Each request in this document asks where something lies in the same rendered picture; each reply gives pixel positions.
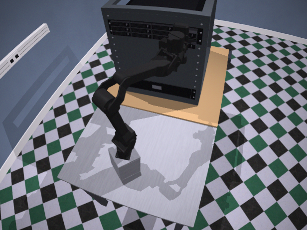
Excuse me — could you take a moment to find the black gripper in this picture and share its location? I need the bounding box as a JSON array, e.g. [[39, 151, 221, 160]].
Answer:
[[173, 22, 189, 64]]

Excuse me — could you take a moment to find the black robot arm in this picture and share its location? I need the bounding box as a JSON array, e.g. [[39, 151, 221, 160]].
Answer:
[[92, 31, 184, 160]]

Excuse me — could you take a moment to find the tan flat board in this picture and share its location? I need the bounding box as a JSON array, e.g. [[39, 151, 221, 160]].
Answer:
[[121, 46, 229, 128]]

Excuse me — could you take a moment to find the black server rack frame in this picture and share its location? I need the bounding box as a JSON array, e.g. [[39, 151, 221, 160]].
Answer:
[[101, 0, 217, 106]]

